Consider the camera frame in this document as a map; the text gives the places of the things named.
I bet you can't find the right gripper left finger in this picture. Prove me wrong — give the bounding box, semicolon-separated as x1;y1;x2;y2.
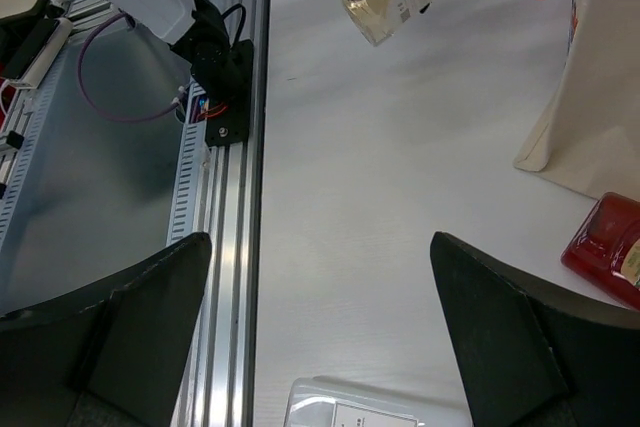
1;232;212;426

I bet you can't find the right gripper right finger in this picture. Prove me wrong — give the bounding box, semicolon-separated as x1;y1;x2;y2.
430;232;639;426

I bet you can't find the cream canvas tote bag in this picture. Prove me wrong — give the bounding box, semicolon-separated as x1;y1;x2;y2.
514;0;639;199

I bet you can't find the red dish soap bottle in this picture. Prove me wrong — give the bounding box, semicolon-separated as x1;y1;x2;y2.
561;192;639;309

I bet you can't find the white rectangular bottle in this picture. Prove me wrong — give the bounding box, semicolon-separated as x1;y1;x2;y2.
283;376;473;427

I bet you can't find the left small circuit board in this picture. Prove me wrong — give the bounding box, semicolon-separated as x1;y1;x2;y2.
190;94;229;123

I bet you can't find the aluminium mounting rail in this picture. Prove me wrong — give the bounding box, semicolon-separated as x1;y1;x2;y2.
171;0;270;426

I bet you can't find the white slotted cable duct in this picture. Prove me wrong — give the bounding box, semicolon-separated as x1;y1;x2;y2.
166;85;208;246

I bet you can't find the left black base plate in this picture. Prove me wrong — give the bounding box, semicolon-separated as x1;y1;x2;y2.
205;40;254;147

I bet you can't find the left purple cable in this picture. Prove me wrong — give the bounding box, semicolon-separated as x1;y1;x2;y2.
77;11;189;124

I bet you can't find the desk clutter beyond rail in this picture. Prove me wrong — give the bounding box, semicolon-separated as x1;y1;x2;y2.
0;0;101;198

